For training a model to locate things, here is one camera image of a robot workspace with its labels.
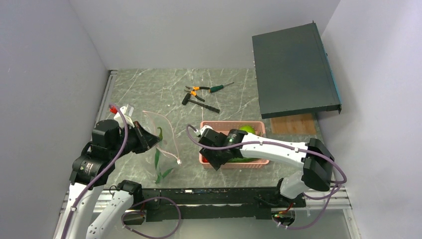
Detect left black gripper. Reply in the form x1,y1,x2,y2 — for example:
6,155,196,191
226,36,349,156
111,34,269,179
109,120,161,159

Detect green chili pepper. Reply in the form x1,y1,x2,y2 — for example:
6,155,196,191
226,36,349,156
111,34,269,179
157,127,163,141

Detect clear zip top bag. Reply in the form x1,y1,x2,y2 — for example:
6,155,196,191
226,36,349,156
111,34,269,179
142,111,182,183

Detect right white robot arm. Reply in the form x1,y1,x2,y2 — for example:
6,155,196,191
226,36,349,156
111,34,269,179
195,125,333,207

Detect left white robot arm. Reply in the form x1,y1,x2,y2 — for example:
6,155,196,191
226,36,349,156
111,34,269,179
56,119,161,239

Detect green cucumber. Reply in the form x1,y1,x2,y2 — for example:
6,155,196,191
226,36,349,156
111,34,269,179
228,158,259,163

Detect black hammer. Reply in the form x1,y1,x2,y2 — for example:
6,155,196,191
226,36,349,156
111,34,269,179
182,93,220,114

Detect wooden board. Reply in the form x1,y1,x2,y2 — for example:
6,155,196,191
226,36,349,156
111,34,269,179
270,114,317,135

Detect dark green metal box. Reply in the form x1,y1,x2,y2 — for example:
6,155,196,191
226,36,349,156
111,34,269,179
252,22,342,119

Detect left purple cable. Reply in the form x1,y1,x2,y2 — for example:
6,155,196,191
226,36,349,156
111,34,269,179
57,104,182,239

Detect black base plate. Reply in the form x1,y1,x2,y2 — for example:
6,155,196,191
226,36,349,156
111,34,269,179
143,187,306,222

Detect green handled screwdriver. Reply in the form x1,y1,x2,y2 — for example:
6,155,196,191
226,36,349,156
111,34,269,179
209,82,234,93

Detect orange handled pliers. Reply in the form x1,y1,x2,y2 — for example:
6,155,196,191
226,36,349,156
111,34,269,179
185,86,210,102

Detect aluminium frame rail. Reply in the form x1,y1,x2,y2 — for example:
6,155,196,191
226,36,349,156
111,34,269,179
52,186,363,239

